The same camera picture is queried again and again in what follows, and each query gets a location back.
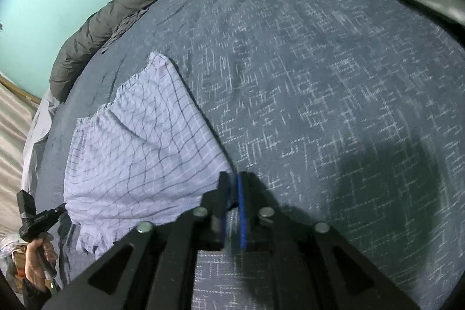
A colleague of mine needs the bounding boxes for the person's left forearm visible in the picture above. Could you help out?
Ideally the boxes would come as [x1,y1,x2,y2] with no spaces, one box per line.
[22,279,51,309]

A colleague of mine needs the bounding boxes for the pale checked shorts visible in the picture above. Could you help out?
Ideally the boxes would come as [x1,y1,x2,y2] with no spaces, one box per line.
[63,52,233,254]

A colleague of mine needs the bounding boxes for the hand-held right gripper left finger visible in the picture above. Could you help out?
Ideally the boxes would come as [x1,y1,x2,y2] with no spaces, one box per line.
[44,171,233,310]

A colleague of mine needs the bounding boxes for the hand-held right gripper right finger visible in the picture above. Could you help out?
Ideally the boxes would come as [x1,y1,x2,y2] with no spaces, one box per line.
[234,171,422,310]

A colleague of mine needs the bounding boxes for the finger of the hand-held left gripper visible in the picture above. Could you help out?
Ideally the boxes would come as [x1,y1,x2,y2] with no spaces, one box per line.
[36,203,67,229]

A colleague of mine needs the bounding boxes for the wooden frame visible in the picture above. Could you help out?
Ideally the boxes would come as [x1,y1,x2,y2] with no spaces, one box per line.
[0,74,42,103]

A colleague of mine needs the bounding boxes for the cream curtain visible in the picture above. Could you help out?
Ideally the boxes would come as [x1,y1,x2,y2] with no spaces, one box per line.
[0,78,40,245]

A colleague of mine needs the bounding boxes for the rolled dark grey duvet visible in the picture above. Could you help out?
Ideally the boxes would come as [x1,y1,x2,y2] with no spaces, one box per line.
[49,0,349,102]

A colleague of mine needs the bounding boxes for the person's left hand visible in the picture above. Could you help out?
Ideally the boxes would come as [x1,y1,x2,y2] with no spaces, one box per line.
[25,239,59,291]

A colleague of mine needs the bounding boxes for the pale patterned cloth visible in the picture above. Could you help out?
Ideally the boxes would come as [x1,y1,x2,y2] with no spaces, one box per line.
[0,235,28,282]

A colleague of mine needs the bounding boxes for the light grey blanket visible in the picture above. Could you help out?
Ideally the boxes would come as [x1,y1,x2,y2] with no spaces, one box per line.
[21,90,60,194]

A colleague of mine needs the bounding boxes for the dark grey garment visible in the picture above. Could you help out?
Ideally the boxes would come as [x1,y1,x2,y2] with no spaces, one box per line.
[101,7,149,51]

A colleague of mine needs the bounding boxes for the blue patterned bedspread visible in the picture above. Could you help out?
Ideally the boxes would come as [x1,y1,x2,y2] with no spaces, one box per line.
[34,0,465,310]

